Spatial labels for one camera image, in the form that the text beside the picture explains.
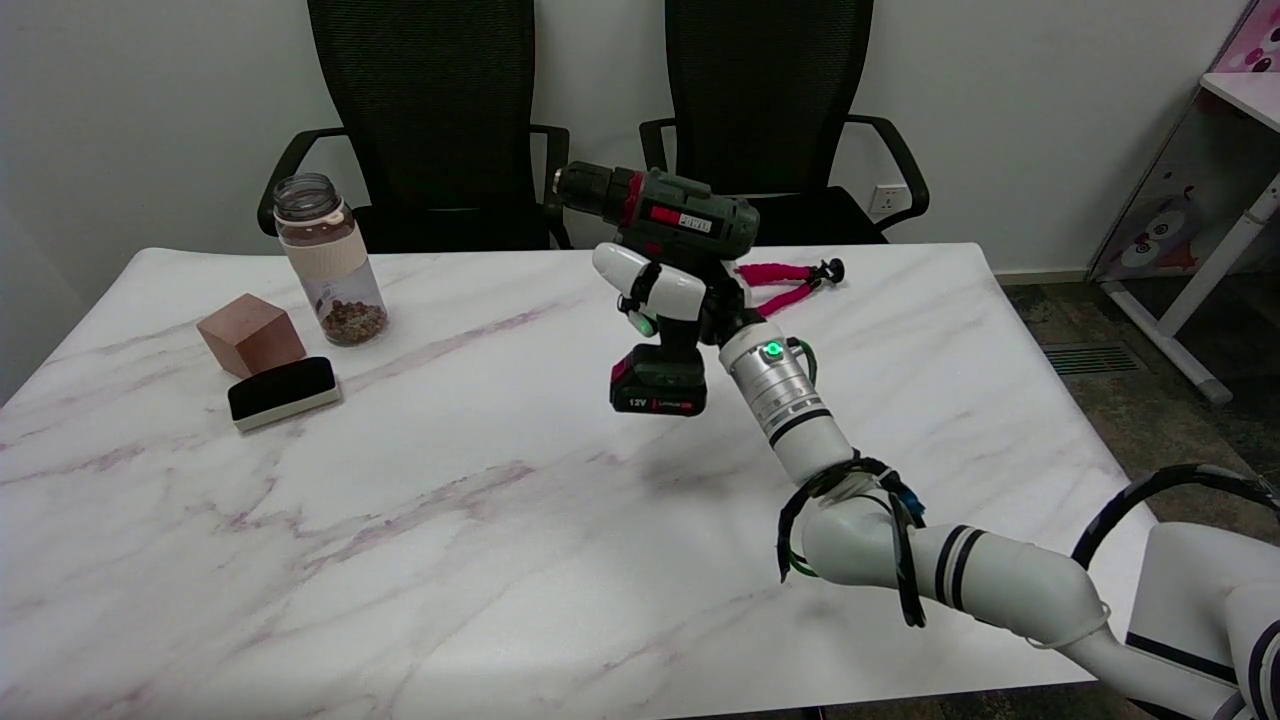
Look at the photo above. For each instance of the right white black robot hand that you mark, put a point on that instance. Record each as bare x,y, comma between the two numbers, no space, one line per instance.
670,290

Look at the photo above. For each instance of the green red power screwdriver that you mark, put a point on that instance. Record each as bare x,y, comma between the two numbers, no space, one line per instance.
690,215

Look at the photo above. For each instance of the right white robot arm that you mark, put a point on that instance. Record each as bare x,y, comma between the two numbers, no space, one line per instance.
1000,580

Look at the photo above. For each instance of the pink flexible mini tripod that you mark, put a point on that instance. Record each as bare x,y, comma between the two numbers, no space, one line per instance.
790,272

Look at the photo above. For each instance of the black mesh office chair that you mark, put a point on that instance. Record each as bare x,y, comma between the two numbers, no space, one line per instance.
765,100
420,100

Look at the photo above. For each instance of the clear bottle with nuts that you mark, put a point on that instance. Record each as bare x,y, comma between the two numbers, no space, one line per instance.
330,260

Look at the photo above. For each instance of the black white board eraser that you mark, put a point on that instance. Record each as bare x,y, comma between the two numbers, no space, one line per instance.
280,388

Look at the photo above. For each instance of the brown wooden cube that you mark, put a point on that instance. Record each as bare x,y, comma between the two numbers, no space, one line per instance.
250,335

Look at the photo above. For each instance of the dark floor vent grille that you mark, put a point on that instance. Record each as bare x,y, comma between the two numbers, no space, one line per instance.
1090,359

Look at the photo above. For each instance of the grey panel with owl print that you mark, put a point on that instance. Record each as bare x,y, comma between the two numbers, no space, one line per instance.
1170,200

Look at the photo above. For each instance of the white desk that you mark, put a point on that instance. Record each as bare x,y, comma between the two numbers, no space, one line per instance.
1215,265

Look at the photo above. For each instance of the pink picture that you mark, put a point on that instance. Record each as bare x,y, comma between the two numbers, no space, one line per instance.
1255,40

